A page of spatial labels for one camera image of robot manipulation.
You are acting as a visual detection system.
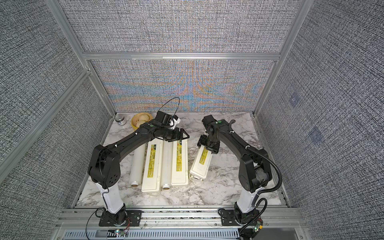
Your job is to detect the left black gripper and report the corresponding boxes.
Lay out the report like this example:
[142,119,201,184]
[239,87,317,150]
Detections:
[160,127,190,142]

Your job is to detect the white wrap dispenser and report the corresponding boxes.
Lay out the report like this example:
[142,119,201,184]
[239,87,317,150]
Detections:
[171,140,189,187]
[142,139,163,193]
[189,146,213,182]

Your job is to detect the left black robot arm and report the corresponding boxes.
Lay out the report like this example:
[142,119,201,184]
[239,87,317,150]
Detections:
[88,119,190,226]

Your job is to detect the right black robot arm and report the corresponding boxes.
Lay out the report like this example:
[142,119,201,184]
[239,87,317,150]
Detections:
[198,115,272,225]

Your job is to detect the middle plastic wrap roll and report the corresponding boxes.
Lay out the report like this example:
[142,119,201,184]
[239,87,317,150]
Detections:
[161,141,173,190]

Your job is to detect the plastic wrap roll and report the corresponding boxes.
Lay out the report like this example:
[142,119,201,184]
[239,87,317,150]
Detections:
[130,144,147,188]
[161,141,173,190]

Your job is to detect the left plastic wrap roll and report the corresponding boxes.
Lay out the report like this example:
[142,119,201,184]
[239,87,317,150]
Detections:
[130,144,147,188]

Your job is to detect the yellow bowl with buns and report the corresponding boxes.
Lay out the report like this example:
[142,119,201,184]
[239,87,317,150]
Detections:
[131,113,153,131]

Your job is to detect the small silver tin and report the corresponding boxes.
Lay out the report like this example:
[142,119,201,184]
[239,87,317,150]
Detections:
[115,114,127,126]

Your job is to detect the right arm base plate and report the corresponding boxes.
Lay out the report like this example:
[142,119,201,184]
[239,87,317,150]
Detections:
[218,208,263,226]

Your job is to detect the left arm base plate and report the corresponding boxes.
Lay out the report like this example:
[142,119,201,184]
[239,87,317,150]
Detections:
[99,210,142,227]

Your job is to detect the aluminium mounting rail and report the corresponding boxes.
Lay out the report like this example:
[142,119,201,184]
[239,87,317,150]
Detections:
[55,206,308,229]

